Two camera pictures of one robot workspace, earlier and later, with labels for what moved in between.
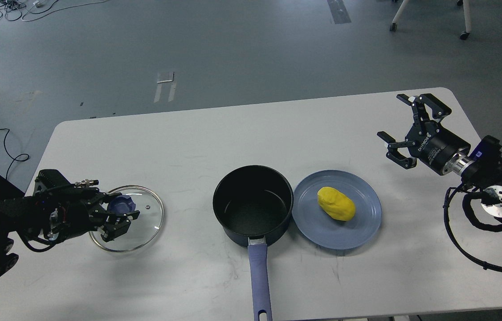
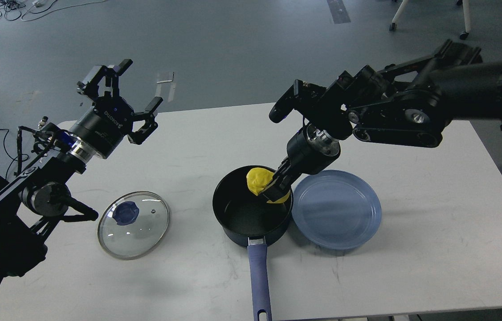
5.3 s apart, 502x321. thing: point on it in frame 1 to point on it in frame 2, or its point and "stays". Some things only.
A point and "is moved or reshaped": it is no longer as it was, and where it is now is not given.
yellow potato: x=335 y=204 to x=257 y=178
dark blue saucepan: x=254 y=204 stays
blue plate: x=322 y=228 stays
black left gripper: x=65 y=210 to x=108 y=121
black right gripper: x=432 y=145 to x=308 y=151
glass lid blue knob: x=143 y=229 is moved or reshaped
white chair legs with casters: x=463 y=35 stays
